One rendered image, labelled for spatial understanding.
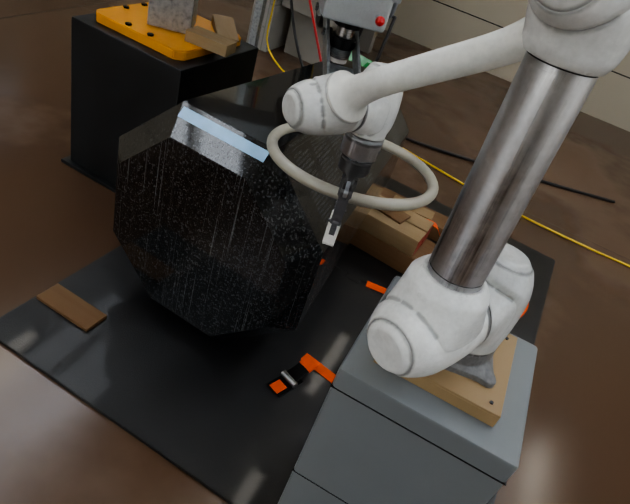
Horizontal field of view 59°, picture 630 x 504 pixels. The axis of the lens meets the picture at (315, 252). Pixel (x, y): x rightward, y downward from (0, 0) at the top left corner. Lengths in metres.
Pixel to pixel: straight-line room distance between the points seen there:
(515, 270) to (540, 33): 0.48
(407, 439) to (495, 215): 0.57
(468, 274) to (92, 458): 1.35
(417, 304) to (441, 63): 0.42
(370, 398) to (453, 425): 0.17
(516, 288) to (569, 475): 1.46
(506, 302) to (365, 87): 0.48
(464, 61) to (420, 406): 0.67
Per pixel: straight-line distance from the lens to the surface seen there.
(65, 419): 2.00
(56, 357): 2.13
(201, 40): 2.60
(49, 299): 2.30
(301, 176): 1.36
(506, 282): 1.11
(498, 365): 1.33
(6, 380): 2.11
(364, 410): 1.23
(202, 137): 1.78
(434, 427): 1.20
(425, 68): 1.03
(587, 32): 0.77
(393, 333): 0.95
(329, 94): 1.08
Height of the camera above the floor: 1.65
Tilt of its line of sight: 36 degrees down
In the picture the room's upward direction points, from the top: 19 degrees clockwise
